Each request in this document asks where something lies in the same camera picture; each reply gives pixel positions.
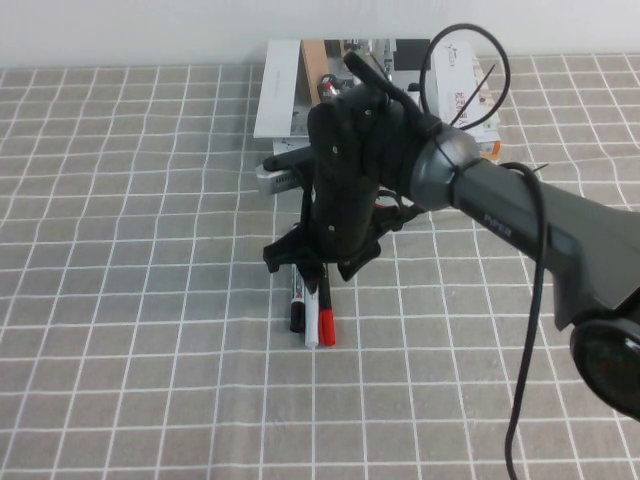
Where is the red black double-tip pen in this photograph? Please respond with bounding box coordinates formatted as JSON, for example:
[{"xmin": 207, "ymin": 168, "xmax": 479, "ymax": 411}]
[{"xmin": 318, "ymin": 271, "xmax": 337, "ymax": 348}]

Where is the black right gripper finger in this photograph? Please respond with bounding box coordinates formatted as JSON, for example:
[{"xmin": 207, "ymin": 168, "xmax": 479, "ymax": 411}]
[
  {"xmin": 298, "ymin": 262, "xmax": 324, "ymax": 296},
  {"xmin": 337, "ymin": 259, "xmax": 365, "ymax": 283}
]

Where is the thick black cable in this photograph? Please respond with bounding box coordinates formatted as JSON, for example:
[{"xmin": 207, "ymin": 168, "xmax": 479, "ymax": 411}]
[{"xmin": 343, "ymin": 52, "xmax": 549, "ymax": 480}]

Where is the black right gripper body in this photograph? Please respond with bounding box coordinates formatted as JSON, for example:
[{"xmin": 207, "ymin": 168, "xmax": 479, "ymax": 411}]
[{"xmin": 263, "ymin": 89, "xmax": 427, "ymax": 275}]

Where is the black zip tie loop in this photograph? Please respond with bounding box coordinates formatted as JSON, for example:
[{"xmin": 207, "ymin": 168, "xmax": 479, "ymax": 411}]
[{"xmin": 418, "ymin": 23, "xmax": 512, "ymax": 136}]

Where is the plain white pen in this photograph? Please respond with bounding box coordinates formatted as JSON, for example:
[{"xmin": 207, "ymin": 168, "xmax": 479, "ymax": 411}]
[{"xmin": 303, "ymin": 288, "xmax": 320, "ymax": 350}]

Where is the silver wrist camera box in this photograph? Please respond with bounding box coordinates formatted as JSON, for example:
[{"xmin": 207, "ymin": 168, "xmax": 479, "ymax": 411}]
[{"xmin": 254, "ymin": 149, "xmax": 314, "ymax": 198}]

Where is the white robot brochure magazine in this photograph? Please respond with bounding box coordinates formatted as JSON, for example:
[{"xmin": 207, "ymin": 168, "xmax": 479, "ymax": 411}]
[{"xmin": 253, "ymin": 38, "xmax": 485, "ymax": 142}]

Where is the black white printed marker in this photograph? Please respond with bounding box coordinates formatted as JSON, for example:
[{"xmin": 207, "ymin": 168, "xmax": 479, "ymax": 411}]
[{"xmin": 288, "ymin": 264, "xmax": 306, "ymax": 334}]

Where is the grey checked tablecloth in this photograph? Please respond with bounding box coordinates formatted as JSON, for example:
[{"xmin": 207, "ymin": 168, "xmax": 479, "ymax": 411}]
[{"xmin": 0, "ymin": 53, "xmax": 640, "ymax": 480}]

